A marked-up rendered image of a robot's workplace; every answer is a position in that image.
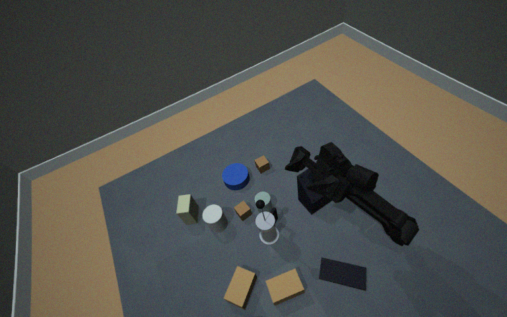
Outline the glass french press with black knob plunger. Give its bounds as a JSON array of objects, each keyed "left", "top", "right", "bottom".
[{"left": 255, "top": 199, "right": 279, "bottom": 245}]

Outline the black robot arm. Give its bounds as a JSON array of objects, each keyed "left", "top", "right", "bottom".
[{"left": 314, "top": 142, "right": 419, "bottom": 246}]

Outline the tan flat rectangular block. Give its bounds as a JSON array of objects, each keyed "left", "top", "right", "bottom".
[
  {"left": 265, "top": 269, "right": 304, "bottom": 306},
  {"left": 223, "top": 266, "right": 257, "bottom": 310}
]

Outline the brown cube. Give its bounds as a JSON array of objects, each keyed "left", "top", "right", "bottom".
[
  {"left": 254, "top": 155, "right": 270, "bottom": 173},
  {"left": 234, "top": 201, "right": 252, "bottom": 221}
]

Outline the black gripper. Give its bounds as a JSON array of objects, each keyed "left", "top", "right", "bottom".
[{"left": 285, "top": 147, "right": 351, "bottom": 203}]

